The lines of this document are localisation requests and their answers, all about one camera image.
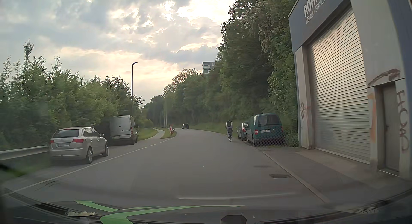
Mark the grass verge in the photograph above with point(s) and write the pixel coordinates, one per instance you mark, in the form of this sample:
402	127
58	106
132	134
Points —
212	126
145	133

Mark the dark car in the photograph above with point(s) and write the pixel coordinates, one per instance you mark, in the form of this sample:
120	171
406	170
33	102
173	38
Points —
185	126

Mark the person on bicycle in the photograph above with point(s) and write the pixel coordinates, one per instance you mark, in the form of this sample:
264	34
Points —
229	129

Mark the tall grey building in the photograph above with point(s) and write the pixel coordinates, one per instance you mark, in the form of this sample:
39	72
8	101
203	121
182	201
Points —
208	67

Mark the red and white marker sign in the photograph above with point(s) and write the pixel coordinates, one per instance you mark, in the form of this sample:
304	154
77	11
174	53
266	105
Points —
171	130

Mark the parked car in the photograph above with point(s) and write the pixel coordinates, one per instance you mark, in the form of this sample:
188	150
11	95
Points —
242	131

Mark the wood of green trees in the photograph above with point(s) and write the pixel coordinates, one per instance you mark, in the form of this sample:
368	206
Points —
244	72

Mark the grey footpath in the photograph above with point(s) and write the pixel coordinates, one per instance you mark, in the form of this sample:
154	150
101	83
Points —
158	133

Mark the grey asphalt road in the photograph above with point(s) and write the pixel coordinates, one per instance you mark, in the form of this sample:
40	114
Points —
193	162

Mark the green van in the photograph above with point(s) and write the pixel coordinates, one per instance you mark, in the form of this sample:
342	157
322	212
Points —
265	127

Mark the grey van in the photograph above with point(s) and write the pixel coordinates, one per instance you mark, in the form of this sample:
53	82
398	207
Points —
122	129

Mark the car's own bonnet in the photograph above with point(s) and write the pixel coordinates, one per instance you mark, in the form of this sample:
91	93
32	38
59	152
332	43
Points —
193	214

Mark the road markings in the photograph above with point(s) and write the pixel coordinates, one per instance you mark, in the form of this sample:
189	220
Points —
96	162

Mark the silver hatchback car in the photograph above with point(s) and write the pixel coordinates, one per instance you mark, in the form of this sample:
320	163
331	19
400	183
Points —
79	142

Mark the grey building with roller door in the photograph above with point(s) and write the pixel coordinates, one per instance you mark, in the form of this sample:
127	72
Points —
347	82

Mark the grey paved forecourt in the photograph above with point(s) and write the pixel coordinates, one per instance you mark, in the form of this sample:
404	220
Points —
338	172

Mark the row of green bushes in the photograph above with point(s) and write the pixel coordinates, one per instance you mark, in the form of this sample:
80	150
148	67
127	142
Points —
48	101

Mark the lamp post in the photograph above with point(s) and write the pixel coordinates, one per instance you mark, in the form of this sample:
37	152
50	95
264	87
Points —
132	88

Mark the grey guard rail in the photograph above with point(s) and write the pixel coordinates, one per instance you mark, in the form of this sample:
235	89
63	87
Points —
22	151

